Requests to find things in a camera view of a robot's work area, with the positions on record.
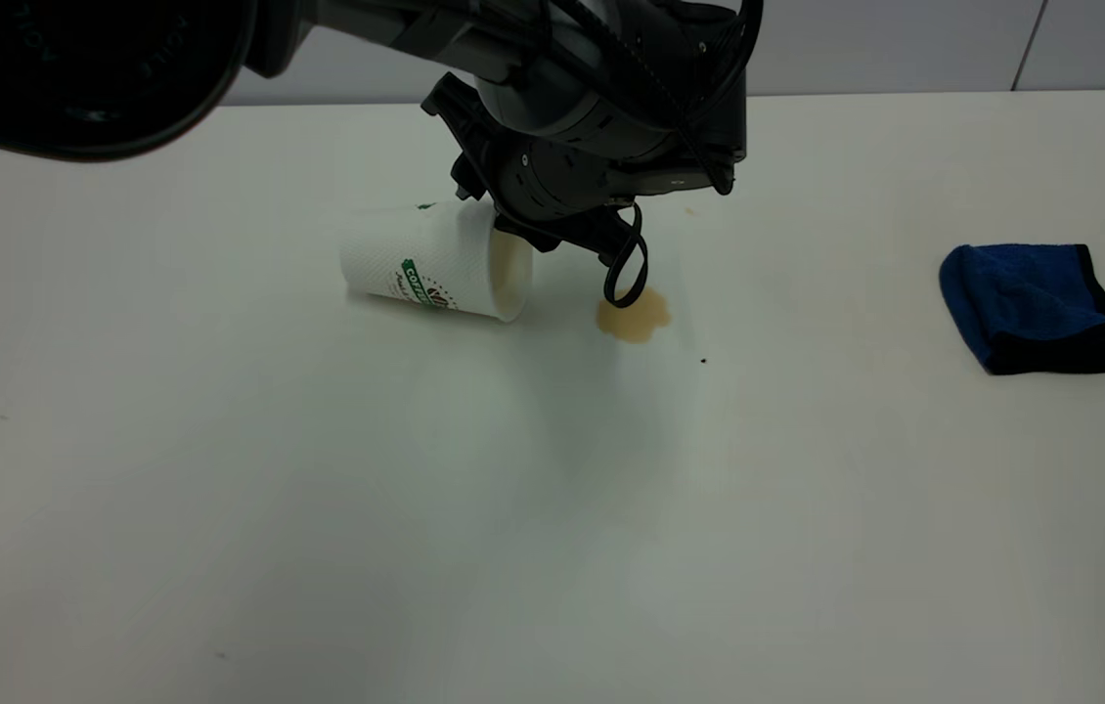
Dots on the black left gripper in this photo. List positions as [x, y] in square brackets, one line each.
[557, 186]

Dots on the white paper coffee cup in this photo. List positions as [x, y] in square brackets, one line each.
[425, 259]

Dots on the blue black-edged cleaning cloth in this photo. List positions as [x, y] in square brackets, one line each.
[1027, 303]

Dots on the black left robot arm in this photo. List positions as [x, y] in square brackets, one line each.
[83, 68]

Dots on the brown coffee spill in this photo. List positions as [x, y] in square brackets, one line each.
[639, 321]

